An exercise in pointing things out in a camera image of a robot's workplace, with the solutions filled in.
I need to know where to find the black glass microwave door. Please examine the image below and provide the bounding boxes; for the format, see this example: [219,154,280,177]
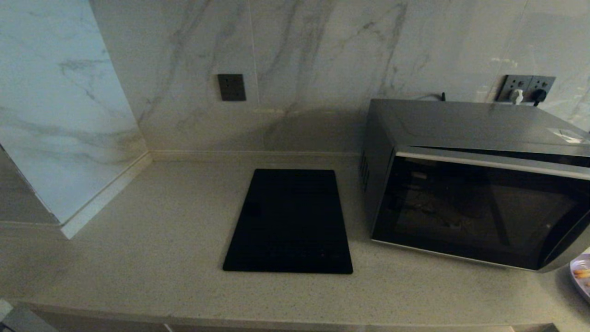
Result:
[371,147,590,273]

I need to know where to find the silver microwave oven housing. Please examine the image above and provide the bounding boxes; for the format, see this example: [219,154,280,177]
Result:
[362,98,590,273]

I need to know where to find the purple round plate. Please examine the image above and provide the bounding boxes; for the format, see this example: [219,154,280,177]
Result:
[570,253,590,303]

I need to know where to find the black glass induction cooktop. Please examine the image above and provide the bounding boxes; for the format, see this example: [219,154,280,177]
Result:
[223,169,354,274]

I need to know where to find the white cabinet door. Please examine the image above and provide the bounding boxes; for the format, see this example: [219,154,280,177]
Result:
[0,304,58,332]

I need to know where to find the dark grey wall socket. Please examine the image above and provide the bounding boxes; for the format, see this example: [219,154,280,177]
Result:
[528,76,556,103]
[497,75,531,103]
[218,74,247,101]

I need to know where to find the black power cord with plug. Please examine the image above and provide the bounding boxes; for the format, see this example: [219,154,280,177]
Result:
[415,89,548,107]

